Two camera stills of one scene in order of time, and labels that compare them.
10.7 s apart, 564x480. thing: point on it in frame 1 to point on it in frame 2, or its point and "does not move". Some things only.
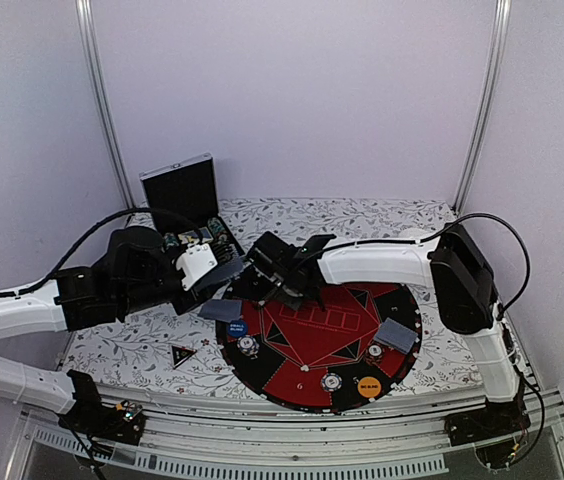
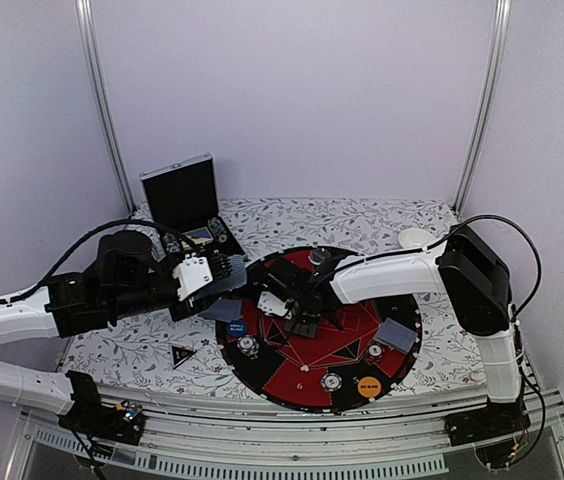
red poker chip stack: x=374 y=353 does not move
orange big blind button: x=368 y=386 does not move
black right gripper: x=292 y=304 to x=308 y=330
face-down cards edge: x=395 y=335 does not move
